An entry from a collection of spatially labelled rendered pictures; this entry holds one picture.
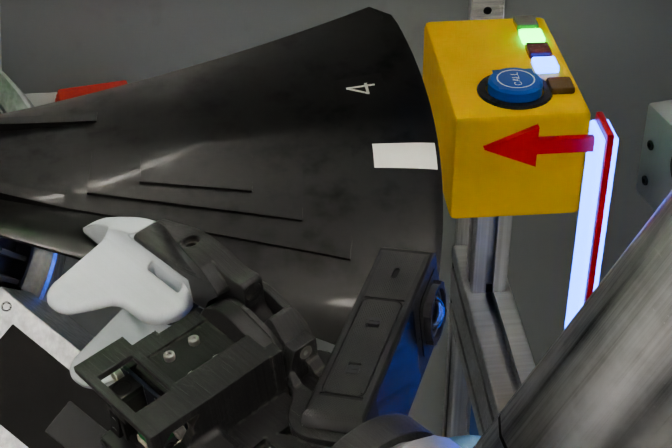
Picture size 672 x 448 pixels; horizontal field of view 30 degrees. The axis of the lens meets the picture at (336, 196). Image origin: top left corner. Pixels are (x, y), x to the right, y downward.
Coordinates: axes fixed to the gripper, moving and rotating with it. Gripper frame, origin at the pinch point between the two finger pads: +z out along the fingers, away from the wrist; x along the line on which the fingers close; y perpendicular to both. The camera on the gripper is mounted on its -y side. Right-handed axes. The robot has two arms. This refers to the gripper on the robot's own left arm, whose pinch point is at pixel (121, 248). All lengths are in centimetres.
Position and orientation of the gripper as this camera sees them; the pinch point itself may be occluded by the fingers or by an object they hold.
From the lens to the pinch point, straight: 59.7
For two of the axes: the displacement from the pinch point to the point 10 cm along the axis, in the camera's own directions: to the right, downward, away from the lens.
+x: 0.9, 7.9, 6.1
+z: -6.6, -4.1, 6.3
